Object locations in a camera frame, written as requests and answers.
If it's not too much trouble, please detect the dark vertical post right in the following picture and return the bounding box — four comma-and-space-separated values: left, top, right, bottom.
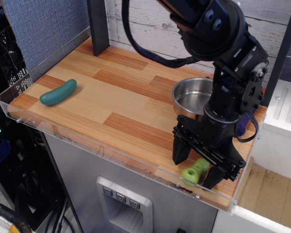
261, 17, 291, 107

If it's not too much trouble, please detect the small steel saucepan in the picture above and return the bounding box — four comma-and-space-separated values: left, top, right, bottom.
172, 77, 213, 119

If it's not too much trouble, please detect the green toy cucumber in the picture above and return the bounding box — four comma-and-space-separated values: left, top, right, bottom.
39, 79, 77, 106

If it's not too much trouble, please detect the dark vertical post left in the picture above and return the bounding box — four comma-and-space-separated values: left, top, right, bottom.
86, 0, 110, 56

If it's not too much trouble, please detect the black plastic crate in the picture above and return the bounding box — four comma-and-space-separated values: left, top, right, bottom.
0, 26, 28, 92

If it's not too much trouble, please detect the clear acrylic table guard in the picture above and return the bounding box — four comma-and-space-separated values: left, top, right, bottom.
0, 26, 268, 216

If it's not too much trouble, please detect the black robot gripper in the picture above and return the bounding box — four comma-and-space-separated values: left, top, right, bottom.
173, 114, 246, 190

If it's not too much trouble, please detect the green handled grey toy spatula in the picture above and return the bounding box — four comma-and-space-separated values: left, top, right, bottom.
181, 158, 210, 186

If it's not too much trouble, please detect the grey ice dispenser panel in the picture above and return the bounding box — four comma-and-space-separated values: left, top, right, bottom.
96, 176, 154, 233

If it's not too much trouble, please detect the silver toy fridge cabinet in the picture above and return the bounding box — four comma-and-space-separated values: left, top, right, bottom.
46, 135, 217, 233

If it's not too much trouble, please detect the blue fabric partition panel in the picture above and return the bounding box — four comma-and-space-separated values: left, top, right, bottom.
1, 0, 89, 70

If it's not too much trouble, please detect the dark vertical post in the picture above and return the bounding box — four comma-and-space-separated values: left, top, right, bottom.
261, 17, 291, 107
86, 0, 110, 56

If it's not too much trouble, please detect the white toy sink unit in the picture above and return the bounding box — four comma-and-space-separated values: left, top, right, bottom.
212, 80, 291, 233

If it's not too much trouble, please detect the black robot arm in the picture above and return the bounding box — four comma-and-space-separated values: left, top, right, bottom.
122, 0, 268, 189

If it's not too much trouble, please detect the purple folded cloth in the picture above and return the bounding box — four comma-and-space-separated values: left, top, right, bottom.
205, 75, 265, 138

